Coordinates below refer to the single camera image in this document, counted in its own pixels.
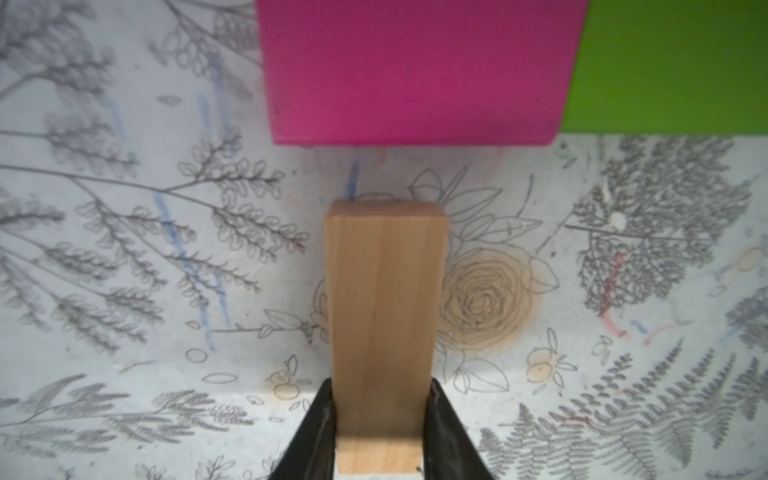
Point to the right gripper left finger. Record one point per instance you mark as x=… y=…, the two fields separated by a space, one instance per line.
x=311 y=453

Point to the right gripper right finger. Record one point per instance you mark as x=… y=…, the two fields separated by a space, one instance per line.
x=448 y=452

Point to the natural wood block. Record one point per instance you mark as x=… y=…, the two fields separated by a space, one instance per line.
x=384 y=264

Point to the magenta block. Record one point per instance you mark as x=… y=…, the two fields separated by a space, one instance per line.
x=442 y=72

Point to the green block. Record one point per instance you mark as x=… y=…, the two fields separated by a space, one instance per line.
x=670 y=67

